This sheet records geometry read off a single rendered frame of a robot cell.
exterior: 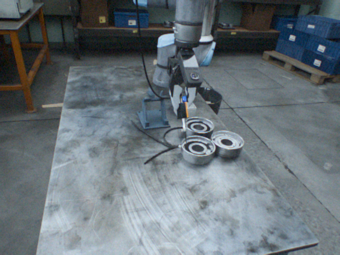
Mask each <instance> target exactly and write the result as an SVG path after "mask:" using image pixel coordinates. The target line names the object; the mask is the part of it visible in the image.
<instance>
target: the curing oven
mask: <svg viewBox="0 0 340 255"><path fill-rule="evenodd" d="M32 8H33V2H32V0H0V18H14V21H15V22H18V21H20V20H19V18H20V17H22V16H23V15H24V14H25V13H26V12H30V10H31V9H32Z"/></svg>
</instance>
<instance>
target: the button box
mask: <svg viewBox="0 0 340 255"><path fill-rule="evenodd" d="M174 112H175V114H176V116H178V115H177V111H176V109H175V108H174ZM195 115H196V106H195V105H194V104H193V103H192V104H191V105H190V107H189V116H190V117H195Z"/></svg>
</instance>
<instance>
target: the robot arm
mask: <svg viewBox="0 0 340 255"><path fill-rule="evenodd" d="M215 1H216V0H138V6H142V7H150V8H160V9H169V10H176V17H175V27H173V30H174V31H175V33H174V34H166V35H162V36H161V37H159V39H158V46H157V66H156V69H155V72H154V75H153V83H154V84H155V85H157V86H160V87H165V88H169V94H170V96H171V101H172V105H173V107H174V108H175V109H176V111H177V110H178V108H179V101H180V94H181V92H182V88H181V86H180V85H182V83H183V82H184V84H185V93H186V102H188V107H190V105H191V104H192V102H193V101H194V99H195V96H196V95H197V92H198V90H199V88H200V87H201V85H202V83H203V77H202V74H201V70H200V69H199V67H200V66H203V67H207V66H208V65H209V64H210V61H211V58H212V55H213V53H214V50H215V46H216V43H215V42H214V41H213V39H214V38H213V37H212V36H211V34H210V31H211V24H212V23H213V16H214V9H215Z"/></svg>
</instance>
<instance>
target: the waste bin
mask: <svg viewBox="0 0 340 255"><path fill-rule="evenodd" d="M198 93H199V94H200V95H201V96H202V98H203V99H204V100H205V101H206V102H210V103H209V104H208V105H209V107H210V108H211V109H212V110H213V112H214V113H215V114H216V115H218V113H219V109H220V105H221V101H222V95H221V94H220V93H219V92H217V91H215V90H213V89H210V88H206V87H200V88H199V90H198Z"/></svg>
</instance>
